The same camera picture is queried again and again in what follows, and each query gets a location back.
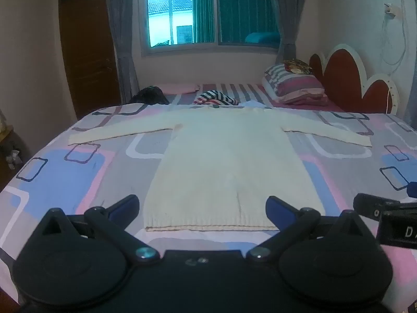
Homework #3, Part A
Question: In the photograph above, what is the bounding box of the white cable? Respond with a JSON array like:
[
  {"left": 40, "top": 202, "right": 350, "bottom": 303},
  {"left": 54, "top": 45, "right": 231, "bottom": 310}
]
[{"left": 381, "top": 0, "right": 410, "bottom": 70}]

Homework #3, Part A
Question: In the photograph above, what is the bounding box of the wall socket with charger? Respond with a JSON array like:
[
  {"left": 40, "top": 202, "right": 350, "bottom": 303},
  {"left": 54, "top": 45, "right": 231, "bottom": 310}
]
[{"left": 383, "top": 3, "right": 403, "bottom": 19}]

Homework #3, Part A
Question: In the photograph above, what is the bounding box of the red white scalloped headboard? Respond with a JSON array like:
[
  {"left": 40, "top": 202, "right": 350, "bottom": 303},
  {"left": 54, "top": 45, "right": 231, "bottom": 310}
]
[{"left": 309, "top": 43, "right": 400, "bottom": 115}]

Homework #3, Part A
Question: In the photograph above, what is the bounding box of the brown wooden door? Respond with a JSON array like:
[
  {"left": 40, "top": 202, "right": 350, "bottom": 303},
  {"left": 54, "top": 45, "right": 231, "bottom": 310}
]
[{"left": 59, "top": 0, "right": 122, "bottom": 120}]

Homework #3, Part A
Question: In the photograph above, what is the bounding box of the floral printed cushion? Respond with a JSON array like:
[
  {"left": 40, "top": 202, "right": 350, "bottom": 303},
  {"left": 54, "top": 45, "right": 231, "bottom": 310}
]
[{"left": 283, "top": 59, "right": 314, "bottom": 75}]

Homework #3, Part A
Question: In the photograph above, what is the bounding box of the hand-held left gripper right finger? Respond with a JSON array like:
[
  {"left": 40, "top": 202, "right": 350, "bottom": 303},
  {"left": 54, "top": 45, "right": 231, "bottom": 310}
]
[{"left": 246, "top": 196, "right": 372, "bottom": 263}]

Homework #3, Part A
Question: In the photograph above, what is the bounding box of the patterned grey pink bed cover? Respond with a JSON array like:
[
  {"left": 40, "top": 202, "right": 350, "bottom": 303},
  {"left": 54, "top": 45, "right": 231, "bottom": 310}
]
[{"left": 0, "top": 83, "right": 417, "bottom": 313}]

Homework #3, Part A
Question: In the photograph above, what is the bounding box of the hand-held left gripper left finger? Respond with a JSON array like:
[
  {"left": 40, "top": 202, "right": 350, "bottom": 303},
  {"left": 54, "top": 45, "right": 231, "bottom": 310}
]
[{"left": 41, "top": 194, "right": 161, "bottom": 264}]

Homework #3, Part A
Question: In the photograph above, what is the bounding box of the striped pink bed sheet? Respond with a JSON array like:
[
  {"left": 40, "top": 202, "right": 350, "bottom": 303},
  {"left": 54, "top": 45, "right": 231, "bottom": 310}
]
[{"left": 156, "top": 82, "right": 346, "bottom": 113}]

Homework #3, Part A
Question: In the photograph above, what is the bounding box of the wooden nightstand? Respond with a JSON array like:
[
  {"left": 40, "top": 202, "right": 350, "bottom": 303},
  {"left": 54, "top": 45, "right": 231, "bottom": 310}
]
[{"left": 0, "top": 125, "right": 26, "bottom": 191}]

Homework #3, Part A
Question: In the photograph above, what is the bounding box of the cream knit sweater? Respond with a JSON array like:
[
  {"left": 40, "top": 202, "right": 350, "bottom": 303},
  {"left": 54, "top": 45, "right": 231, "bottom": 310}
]
[{"left": 68, "top": 107, "right": 373, "bottom": 233}]

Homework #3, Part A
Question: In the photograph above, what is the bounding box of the striped garment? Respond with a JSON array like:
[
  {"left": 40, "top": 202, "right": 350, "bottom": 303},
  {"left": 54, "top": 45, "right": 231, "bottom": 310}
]
[{"left": 194, "top": 89, "right": 240, "bottom": 106}]

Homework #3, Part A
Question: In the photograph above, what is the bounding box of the white garment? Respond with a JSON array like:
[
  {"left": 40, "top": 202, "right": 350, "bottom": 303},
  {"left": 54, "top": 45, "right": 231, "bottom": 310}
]
[{"left": 239, "top": 100, "right": 273, "bottom": 109}]

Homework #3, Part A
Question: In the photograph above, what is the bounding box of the grey curtain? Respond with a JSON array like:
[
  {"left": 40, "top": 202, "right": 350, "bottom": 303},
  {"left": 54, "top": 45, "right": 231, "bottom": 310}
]
[
  {"left": 104, "top": 0, "right": 140, "bottom": 105},
  {"left": 270, "top": 0, "right": 298, "bottom": 66}
]

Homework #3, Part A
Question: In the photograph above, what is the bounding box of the striped pillow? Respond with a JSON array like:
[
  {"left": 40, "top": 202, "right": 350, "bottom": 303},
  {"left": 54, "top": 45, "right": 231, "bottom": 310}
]
[{"left": 262, "top": 63, "right": 329, "bottom": 106}]

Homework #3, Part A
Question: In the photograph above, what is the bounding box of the black bag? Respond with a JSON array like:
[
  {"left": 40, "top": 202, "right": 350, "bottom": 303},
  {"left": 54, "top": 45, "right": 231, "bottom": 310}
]
[{"left": 130, "top": 86, "right": 170, "bottom": 105}]

